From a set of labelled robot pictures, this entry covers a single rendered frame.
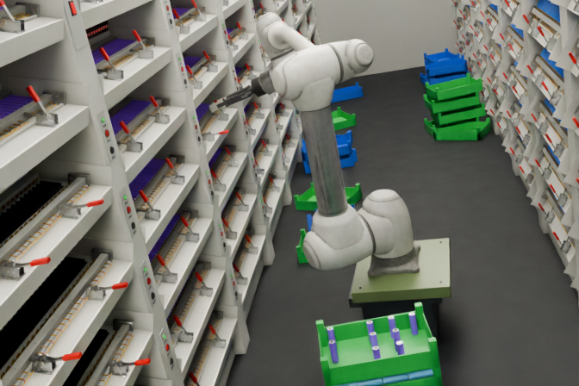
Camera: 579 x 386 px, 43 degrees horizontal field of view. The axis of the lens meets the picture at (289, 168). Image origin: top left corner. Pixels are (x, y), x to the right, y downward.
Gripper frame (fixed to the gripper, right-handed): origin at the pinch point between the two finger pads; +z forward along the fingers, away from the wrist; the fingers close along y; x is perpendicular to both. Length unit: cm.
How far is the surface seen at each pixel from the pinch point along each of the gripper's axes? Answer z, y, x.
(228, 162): 7.0, -0.8, -23.3
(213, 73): -5.1, -3.5, 12.5
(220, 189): 5.6, -27.6, -25.0
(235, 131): 4.3, 18.0, -16.4
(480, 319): -65, -44, -102
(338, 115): 0, 249, -83
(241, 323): 15, -48, -70
